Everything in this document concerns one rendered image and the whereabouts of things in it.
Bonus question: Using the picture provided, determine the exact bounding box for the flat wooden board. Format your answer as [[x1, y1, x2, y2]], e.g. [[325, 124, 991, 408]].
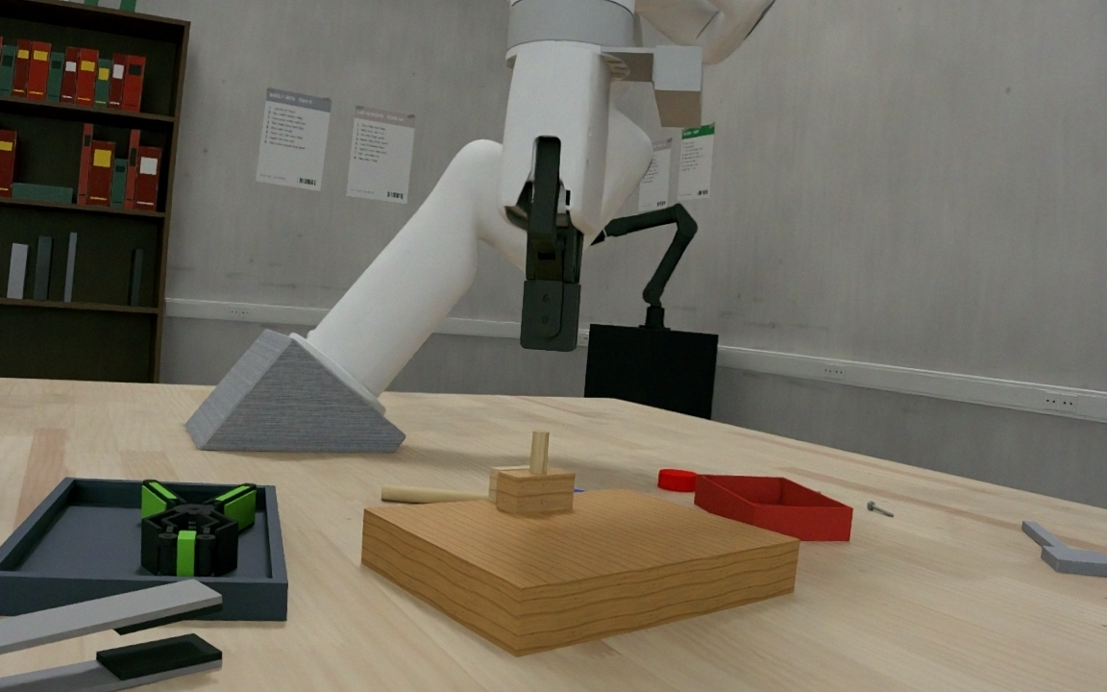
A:
[[361, 465, 800, 657]]

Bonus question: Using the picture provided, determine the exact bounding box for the red short cylinder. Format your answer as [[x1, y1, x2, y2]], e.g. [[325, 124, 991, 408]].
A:
[[656, 469, 697, 492]]

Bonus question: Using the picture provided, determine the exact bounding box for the red shallow tray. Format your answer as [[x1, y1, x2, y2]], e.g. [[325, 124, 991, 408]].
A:
[[694, 474, 853, 541]]

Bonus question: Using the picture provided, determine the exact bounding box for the small light wooden block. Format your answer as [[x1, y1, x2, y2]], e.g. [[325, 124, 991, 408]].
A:
[[496, 467, 576, 515]]

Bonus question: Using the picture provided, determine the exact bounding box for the beige cylindrical rod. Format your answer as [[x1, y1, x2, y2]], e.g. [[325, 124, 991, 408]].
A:
[[381, 484, 488, 504]]

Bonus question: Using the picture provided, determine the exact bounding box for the light wooden dowel pin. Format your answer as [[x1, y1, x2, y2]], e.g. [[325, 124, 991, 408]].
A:
[[529, 430, 550, 474]]

